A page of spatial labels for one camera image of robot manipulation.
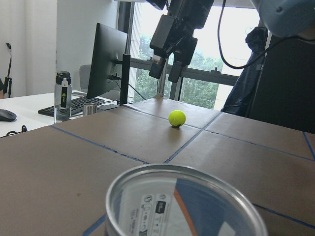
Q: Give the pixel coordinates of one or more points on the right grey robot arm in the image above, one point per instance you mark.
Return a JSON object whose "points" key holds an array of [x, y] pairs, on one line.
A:
{"points": [[286, 18]]}

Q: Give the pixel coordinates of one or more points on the black keyboard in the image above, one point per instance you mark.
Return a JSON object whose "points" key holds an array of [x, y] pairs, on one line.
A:
{"points": [[76, 106]]}

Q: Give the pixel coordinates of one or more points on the clear water bottle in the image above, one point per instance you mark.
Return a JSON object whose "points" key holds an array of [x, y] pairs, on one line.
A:
{"points": [[62, 96]]}

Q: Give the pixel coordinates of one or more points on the small metal cup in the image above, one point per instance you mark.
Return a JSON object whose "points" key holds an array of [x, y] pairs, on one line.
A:
{"points": [[89, 109]]}

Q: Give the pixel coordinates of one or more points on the black computer mouse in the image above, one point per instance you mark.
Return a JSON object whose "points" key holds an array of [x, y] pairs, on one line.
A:
{"points": [[7, 116]]}

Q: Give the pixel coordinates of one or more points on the far yellow tennis ball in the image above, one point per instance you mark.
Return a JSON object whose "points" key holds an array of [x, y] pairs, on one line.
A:
{"points": [[177, 118]]}

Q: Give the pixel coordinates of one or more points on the black computer monitor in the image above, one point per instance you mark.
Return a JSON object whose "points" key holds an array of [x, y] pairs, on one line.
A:
{"points": [[109, 63]]}

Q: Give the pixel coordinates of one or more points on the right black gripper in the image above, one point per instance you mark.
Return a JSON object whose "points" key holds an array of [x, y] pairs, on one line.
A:
{"points": [[174, 35]]}

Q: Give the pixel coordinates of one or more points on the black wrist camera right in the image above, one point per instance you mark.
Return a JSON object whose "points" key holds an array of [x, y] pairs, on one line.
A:
{"points": [[160, 4]]}

